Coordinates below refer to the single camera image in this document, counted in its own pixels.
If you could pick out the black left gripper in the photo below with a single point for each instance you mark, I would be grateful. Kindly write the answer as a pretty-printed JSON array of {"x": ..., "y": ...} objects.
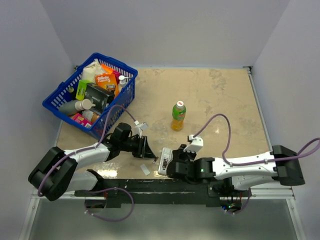
[{"x": 143, "y": 150}]

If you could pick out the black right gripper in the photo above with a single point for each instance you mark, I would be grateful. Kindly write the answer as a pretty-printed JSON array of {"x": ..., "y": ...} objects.
[{"x": 179, "y": 152}]

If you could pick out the white remote control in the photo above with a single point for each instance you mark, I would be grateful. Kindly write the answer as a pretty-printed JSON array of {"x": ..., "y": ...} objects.
[{"x": 164, "y": 160}]

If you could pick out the white battery compartment cover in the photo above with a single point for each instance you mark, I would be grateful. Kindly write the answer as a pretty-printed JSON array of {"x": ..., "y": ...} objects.
[{"x": 145, "y": 169}]

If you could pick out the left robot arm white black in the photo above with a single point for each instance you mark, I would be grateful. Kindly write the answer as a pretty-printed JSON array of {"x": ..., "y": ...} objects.
[{"x": 58, "y": 171}]

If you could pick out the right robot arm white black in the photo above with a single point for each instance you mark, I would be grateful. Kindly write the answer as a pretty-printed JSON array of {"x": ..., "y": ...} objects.
[{"x": 281, "y": 164}]

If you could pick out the orange juice bottle green label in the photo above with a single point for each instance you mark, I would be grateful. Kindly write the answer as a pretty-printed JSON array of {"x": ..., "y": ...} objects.
[{"x": 178, "y": 115}]

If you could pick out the blue plastic basket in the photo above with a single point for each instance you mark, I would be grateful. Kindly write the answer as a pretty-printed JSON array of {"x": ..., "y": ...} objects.
[{"x": 113, "y": 112}]

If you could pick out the amber bottle white label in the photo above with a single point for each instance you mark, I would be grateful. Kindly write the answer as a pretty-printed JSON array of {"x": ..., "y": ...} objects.
[{"x": 91, "y": 116}]

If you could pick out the black product box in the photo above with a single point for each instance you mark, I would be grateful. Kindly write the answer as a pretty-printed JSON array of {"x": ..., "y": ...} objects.
[{"x": 99, "y": 96}]

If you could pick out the pink product box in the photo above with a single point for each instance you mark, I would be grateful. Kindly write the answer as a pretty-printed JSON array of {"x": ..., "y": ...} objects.
[{"x": 78, "y": 118}]

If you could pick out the white pump bottle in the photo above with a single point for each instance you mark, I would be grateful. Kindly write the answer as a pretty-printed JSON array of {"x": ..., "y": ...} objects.
[{"x": 122, "y": 82}]

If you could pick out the orange razor blade package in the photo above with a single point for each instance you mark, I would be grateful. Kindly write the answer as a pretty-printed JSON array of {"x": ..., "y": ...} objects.
[{"x": 108, "y": 82}]

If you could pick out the grey bottle beige cap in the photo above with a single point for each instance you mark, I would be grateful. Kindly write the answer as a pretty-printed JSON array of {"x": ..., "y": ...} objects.
[{"x": 73, "y": 107}]

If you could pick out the lime green box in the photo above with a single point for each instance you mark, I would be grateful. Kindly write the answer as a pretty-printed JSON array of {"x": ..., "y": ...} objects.
[{"x": 81, "y": 89}]

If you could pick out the beige cloth bag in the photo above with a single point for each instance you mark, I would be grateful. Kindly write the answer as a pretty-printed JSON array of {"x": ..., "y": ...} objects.
[{"x": 92, "y": 70}]

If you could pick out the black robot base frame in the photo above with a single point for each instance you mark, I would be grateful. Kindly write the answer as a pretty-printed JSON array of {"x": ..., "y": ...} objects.
[{"x": 163, "y": 191}]

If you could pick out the aluminium table edge rail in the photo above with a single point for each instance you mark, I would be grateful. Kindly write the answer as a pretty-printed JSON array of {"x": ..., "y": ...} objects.
[{"x": 271, "y": 190}]

